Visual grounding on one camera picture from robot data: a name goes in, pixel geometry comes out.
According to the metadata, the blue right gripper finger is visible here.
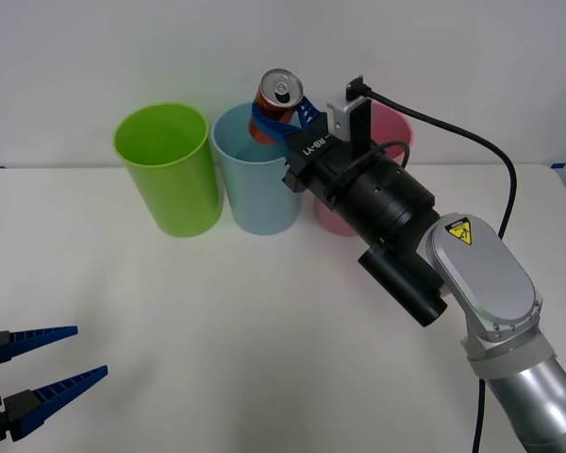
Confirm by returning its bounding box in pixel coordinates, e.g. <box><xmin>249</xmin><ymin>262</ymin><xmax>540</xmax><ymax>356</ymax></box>
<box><xmin>297</xmin><ymin>92</ymin><xmax>330</xmax><ymax>138</ymax></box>
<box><xmin>250</xmin><ymin>99</ymin><xmax>308</xmax><ymax>153</ymax></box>

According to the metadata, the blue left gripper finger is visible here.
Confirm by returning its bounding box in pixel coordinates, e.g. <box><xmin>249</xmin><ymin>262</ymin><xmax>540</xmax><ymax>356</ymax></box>
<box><xmin>0</xmin><ymin>325</ymin><xmax>79</xmax><ymax>365</ymax></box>
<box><xmin>3</xmin><ymin>364</ymin><xmax>108</xmax><ymax>443</ymax></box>

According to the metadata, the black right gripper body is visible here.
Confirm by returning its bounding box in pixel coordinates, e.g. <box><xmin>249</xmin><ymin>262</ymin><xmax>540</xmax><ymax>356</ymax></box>
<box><xmin>282</xmin><ymin>123</ymin><xmax>359</xmax><ymax>205</ymax></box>

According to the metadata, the red drink can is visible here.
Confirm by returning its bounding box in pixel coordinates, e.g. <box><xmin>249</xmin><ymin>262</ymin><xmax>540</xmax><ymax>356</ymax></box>
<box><xmin>248</xmin><ymin>69</ymin><xmax>306</xmax><ymax>145</ymax></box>

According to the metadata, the pink plastic bin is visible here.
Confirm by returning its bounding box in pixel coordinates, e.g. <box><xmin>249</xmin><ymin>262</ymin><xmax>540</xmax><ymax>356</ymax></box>
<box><xmin>313</xmin><ymin>101</ymin><xmax>415</xmax><ymax>238</ymax></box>

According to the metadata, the pale blue plastic bin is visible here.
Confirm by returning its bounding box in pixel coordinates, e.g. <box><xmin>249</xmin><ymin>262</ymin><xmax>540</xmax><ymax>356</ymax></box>
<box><xmin>210</xmin><ymin>104</ymin><xmax>308</xmax><ymax>236</ymax></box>

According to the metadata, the green plastic bin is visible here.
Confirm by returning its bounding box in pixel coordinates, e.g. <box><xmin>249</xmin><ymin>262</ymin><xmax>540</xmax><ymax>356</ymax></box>
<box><xmin>112</xmin><ymin>102</ymin><xmax>225</xmax><ymax>238</ymax></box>

